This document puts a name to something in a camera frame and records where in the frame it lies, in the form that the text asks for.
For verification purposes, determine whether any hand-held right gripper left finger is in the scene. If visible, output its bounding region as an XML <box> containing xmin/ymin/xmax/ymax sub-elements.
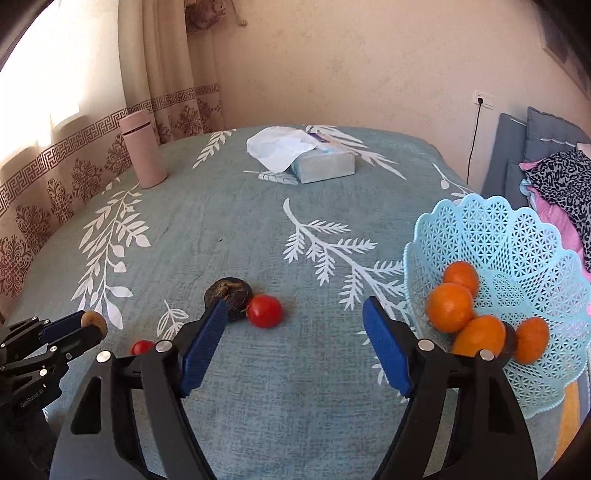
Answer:
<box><xmin>48</xmin><ymin>300</ymin><xmax>229</xmax><ymax>480</ymax></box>

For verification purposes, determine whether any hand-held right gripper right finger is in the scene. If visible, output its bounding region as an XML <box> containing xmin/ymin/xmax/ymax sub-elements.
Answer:
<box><xmin>362</xmin><ymin>298</ymin><xmax>539</xmax><ymax>480</ymax></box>

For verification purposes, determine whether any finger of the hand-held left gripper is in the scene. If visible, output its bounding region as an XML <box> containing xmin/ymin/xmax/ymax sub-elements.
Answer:
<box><xmin>39</xmin><ymin>311</ymin><xmax>86</xmax><ymax>344</ymax></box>
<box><xmin>46</xmin><ymin>328</ymin><xmax>102</xmax><ymax>370</ymax></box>

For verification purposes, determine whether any brown longan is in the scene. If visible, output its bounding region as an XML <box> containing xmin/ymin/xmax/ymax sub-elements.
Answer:
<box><xmin>81</xmin><ymin>311</ymin><xmax>108</xmax><ymax>340</ymax></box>

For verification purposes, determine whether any dark brown mangosteen with stem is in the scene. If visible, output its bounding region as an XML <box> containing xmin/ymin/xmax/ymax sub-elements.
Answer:
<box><xmin>204</xmin><ymin>277</ymin><xmax>254</xmax><ymax>322</ymax></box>

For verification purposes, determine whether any large round orange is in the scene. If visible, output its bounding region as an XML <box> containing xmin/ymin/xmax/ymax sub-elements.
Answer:
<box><xmin>425</xmin><ymin>283</ymin><xmax>475</xmax><ymax>334</ymax></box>

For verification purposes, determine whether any oval orange kumquat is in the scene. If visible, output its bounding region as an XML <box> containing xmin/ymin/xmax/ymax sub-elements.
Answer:
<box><xmin>450</xmin><ymin>315</ymin><xmax>507</xmax><ymax>357</ymax></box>

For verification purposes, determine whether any small orange tangerine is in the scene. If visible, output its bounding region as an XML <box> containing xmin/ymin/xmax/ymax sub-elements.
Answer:
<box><xmin>442</xmin><ymin>261</ymin><xmax>480</xmax><ymax>296</ymax></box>
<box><xmin>513</xmin><ymin>317</ymin><xmax>550</xmax><ymax>365</ymax></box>

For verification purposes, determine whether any dark brown round fruit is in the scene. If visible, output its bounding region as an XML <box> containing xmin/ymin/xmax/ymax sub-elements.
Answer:
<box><xmin>496</xmin><ymin>322</ymin><xmax>518</xmax><ymax>361</ymax></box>

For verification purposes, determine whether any light blue plastic basket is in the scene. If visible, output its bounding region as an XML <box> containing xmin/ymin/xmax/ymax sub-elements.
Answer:
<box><xmin>404</xmin><ymin>194</ymin><xmax>591</xmax><ymax>413</ymax></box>

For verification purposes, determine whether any teal leaf print tablecloth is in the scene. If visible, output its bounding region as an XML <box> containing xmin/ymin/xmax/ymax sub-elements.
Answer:
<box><xmin>0</xmin><ymin>124</ymin><xmax>571</xmax><ymax>480</ymax></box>

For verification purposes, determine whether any beige patterned curtain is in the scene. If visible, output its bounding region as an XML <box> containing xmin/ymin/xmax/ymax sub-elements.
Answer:
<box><xmin>0</xmin><ymin>0</ymin><xmax>245</xmax><ymax>321</ymax></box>

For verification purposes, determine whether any light blue tissue box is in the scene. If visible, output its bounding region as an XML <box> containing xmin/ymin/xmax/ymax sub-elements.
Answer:
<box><xmin>291</xmin><ymin>131</ymin><xmax>357</xmax><ymax>184</ymax></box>

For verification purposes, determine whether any pink bottle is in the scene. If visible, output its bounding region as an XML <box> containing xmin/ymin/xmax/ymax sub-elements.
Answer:
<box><xmin>119</xmin><ymin>111</ymin><xmax>168</xmax><ymax>189</ymax></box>

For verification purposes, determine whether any pink cloth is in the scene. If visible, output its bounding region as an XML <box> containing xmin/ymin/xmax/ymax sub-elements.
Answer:
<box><xmin>519</xmin><ymin>179</ymin><xmax>591</xmax><ymax>317</ymax></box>

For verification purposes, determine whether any grey cushion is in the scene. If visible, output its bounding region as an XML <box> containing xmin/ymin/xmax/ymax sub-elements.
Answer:
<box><xmin>480</xmin><ymin>113</ymin><xmax>532</xmax><ymax>208</ymax></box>
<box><xmin>524</xmin><ymin>107</ymin><xmax>591</xmax><ymax>163</ymax></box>

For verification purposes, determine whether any leopard print cloth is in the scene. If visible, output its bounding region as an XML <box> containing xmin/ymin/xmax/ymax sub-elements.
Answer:
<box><xmin>525</xmin><ymin>151</ymin><xmax>591</xmax><ymax>273</ymax></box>

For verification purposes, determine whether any black power cable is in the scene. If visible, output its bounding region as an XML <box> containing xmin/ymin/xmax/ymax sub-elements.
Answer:
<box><xmin>467</xmin><ymin>107</ymin><xmax>482</xmax><ymax>188</ymax></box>

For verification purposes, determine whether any wall picture frame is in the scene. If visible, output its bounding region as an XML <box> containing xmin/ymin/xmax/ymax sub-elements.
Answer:
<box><xmin>538</xmin><ymin>14</ymin><xmax>587</xmax><ymax>88</ymax></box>

